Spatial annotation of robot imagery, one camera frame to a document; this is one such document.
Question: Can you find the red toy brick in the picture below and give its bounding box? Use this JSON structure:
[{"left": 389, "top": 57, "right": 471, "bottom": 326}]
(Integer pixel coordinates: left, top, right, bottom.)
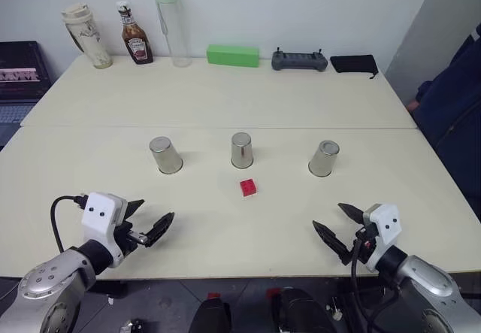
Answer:
[{"left": 239, "top": 178, "right": 259, "bottom": 198}]

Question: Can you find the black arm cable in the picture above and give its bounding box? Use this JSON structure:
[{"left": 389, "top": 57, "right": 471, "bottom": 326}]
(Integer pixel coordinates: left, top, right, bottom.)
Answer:
[
  {"left": 350, "top": 235, "right": 399, "bottom": 329},
  {"left": 50, "top": 195, "right": 89, "bottom": 254}
]

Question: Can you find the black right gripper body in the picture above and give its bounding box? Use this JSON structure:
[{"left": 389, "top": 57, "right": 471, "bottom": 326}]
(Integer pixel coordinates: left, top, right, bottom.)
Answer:
[{"left": 351, "top": 224, "right": 379, "bottom": 265}]

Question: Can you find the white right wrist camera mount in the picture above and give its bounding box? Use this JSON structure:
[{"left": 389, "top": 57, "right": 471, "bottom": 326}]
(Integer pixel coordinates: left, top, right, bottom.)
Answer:
[{"left": 362, "top": 203, "right": 403, "bottom": 273}]

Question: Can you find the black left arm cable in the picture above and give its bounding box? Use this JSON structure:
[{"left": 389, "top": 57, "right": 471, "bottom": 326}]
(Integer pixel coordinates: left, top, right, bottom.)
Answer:
[{"left": 50, "top": 195, "right": 89, "bottom": 254}]

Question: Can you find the open laptop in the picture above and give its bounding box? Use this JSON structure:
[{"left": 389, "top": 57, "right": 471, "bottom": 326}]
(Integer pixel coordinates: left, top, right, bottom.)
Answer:
[{"left": 0, "top": 41, "right": 53, "bottom": 150}]

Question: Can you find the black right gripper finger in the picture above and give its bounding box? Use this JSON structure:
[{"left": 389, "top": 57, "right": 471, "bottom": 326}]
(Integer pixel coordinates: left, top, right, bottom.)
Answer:
[
  {"left": 312, "top": 219, "right": 356, "bottom": 266},
  {"left": 337, "top": 202, "right": 365, "bottom": 232}
]

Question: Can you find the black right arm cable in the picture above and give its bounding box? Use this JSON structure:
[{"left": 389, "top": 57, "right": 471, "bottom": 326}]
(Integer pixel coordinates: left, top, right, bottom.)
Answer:
[{"left": 350, "top": 235, "right": 399, "bottom": 329}]

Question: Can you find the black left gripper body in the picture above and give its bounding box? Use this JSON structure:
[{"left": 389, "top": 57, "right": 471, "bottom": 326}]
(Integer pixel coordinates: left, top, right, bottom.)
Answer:
[{"left": 113, "top": 219, "right": 150, "bottom": 261}]

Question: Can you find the cream travel tumbler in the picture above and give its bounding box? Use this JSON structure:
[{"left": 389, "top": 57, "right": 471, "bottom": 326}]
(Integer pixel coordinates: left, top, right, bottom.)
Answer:
[{"left": 61, "top": 3, "right": 113, "bottom": 71}]

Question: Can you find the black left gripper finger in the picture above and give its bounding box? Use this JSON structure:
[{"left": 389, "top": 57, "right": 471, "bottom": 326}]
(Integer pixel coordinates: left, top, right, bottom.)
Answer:
[
  {"left": 144, "top": 211, "right": 176, "bottom": 248},
  {"left": 126, "top": 198, "right": 146, "bottom": 222}
]

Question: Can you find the ketchup bottle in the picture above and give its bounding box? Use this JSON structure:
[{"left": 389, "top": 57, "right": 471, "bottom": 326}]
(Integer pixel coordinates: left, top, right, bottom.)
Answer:
[{"left": 116, "top": 0, "right": 155, "bottom": 65}]

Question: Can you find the dark rounded robot leg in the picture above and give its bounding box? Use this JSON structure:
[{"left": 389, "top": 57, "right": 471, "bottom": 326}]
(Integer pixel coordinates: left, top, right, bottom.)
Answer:
[
  {"left": 187, "top": 292, "right": 232, "bottom": 333},
  {"left": 265, "top": 286, "right": 335, "bottom": 333}
]

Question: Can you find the person in dark jacket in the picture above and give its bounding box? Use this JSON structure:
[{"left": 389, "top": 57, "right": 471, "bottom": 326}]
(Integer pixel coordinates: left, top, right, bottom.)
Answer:
[{"left": 406, "top": 23, "right": 481, "bottom": 202}]

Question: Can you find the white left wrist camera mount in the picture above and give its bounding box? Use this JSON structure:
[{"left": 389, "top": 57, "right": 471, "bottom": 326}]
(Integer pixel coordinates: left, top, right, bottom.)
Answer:
[{"left": 80, "top": 192, "right": 128, "bottom": 268}]

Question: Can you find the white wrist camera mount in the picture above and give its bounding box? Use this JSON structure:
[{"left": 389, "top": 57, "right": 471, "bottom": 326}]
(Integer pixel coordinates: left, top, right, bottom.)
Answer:
[
  {"left": 80, "top": 192, "right": 128, "bottom": 268},
  {"left": 362, "top": 203, "right": 403, "bottom": 273}
]

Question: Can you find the grey remote controller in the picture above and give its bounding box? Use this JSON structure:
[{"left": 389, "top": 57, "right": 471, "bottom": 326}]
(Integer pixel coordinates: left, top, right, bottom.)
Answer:
[{"left": 271, "top": 47, "right": 328, "bottom": 73}]

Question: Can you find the green rectangular block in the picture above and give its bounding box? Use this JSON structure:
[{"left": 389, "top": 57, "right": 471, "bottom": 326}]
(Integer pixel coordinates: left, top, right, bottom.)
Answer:
[{"left": 206, "top": 44, "right": 261, "bottom": 68}]

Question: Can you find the clear bottle green lid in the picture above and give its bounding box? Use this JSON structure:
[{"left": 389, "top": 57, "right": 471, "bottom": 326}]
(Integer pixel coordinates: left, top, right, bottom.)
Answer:
[{"left": 150, "top": 0, "right": 192, "bottom": 68}]

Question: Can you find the steel cup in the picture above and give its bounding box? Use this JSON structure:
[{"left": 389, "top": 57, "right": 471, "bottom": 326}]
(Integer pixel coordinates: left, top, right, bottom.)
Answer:
[
  {"left": 148, "top": 135, "right": 184, "bottom": 176},
  {"left": 230, "top": 132, "right": 255, "bottom": 170},
  {"left": 307, "top": 140, "right": 341, "bottom": 178}
]

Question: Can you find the black fabric pouch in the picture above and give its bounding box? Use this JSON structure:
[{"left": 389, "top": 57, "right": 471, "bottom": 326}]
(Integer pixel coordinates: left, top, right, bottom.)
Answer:
[{"left": 329, "top": 54, "right": 380, "bottom": 80}]

